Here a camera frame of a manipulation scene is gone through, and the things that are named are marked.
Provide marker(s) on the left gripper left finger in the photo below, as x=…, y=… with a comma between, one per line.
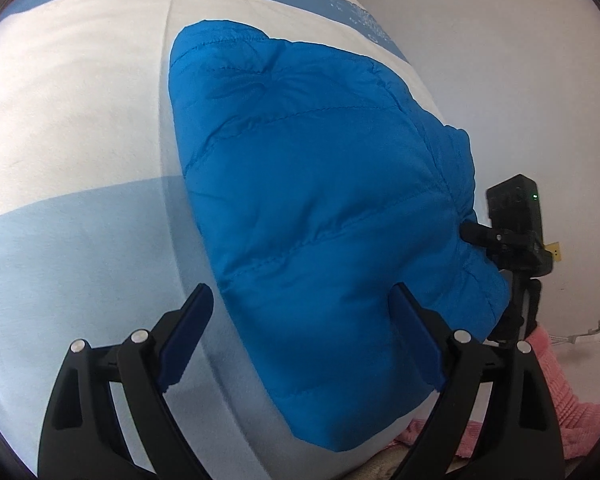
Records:
x=82, y=437

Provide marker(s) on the blue puffer jacket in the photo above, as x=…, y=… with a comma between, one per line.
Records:
x=317, y=183

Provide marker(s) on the blue and white bed sheet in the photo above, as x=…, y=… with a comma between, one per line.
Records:
x=96, y=235

